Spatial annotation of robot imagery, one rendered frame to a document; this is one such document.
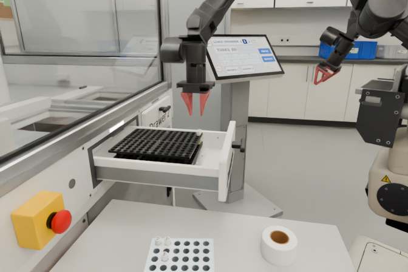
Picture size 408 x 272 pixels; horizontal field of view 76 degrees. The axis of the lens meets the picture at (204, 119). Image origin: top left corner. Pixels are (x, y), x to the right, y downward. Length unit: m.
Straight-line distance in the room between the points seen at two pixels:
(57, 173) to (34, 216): 0.12
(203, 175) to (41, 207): 0.33
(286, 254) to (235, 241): 0.11
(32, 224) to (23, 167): 0.10
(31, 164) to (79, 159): 0.13
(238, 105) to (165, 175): 1.11
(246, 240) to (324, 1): 3.62
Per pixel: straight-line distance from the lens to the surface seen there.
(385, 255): 1.50
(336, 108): 3.85
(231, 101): 1.65
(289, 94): 3.68
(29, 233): 0.56
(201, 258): 0.54
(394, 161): 0.95
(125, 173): 0.69
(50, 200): 0.56
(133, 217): 0.71
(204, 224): 0.67
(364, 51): 3.95
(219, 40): 1.61
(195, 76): 0.73
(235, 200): 1.99
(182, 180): 0.65
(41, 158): 0.59
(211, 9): 0.76
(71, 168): 0.66
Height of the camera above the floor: 1.19
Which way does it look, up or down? 18 degrees down
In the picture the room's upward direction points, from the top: straight up
